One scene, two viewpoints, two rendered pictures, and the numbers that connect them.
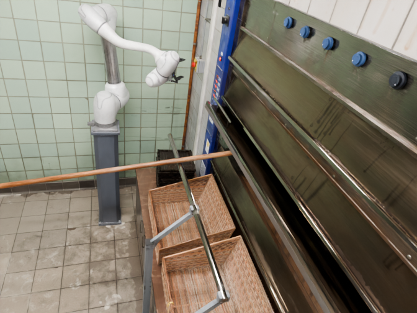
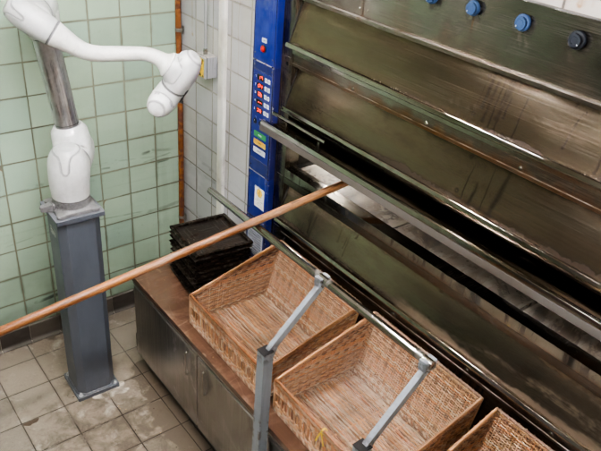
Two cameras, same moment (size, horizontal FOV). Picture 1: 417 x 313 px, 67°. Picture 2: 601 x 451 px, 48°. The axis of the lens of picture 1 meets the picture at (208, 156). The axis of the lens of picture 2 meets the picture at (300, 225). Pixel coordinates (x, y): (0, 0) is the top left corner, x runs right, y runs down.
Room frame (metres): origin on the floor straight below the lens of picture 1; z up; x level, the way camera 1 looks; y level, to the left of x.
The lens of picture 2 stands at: (-0.56, 0.71, 2.46)
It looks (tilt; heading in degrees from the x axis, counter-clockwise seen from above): 31 degrees down; 341
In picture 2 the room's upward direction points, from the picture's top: 5 degrees clockwise
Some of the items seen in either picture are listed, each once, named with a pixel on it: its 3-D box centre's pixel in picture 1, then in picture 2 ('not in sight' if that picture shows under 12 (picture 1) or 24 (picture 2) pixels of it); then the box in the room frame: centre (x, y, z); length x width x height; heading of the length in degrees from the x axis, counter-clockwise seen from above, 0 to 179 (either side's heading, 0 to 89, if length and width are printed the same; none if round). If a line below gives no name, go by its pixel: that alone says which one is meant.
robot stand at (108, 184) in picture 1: (108, 176); (82, 301); (2.07, 0.83, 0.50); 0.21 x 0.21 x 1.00; 20
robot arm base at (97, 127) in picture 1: (102, 122); (66, 201); (2.07, 0.85, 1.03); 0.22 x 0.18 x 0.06; 110
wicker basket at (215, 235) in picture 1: (187, 215); (272, 312); (1.56, 0.07, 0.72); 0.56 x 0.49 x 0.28; 21
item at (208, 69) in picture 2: (199, 64); (205, 64); (2.49, 0.20, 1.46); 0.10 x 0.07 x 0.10; 21
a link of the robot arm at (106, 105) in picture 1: (105, 105); (68, 169); (2.08, 0.83, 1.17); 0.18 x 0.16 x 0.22; 172
